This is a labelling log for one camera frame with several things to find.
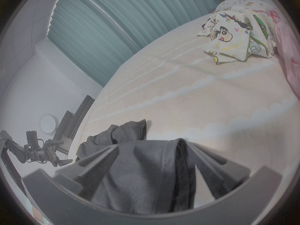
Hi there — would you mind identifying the bed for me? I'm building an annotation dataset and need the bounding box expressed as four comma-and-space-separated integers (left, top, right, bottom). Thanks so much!
75, 0, 300, 210

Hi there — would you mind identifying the white printed pyjama garment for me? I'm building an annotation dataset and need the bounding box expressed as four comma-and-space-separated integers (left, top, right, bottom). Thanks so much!
196, 6, 278, 65

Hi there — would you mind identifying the round white lamp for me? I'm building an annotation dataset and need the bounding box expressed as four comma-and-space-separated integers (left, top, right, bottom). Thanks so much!
39, 113, 58, 134

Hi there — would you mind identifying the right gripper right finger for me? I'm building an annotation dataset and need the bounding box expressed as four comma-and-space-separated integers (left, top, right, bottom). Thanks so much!
186, 142, 251, 200

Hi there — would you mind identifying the blue-green curtain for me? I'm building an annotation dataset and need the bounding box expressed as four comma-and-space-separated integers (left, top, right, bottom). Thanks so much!
64, 0, 231, 50
47, 0, 141, 88

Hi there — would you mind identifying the white printed pillow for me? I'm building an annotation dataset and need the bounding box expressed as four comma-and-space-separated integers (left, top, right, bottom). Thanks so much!
214, 0, 279, 12

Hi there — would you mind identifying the black T-shirt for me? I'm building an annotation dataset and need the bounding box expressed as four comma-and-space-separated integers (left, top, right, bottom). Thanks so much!
75, 119, 196, 215

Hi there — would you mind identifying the pink garment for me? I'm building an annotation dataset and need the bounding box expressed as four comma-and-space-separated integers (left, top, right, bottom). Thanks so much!
265, 8, 300, 101

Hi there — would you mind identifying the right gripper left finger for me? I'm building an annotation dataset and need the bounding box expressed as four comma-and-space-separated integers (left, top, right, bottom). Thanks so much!
55, 145, 119, 196

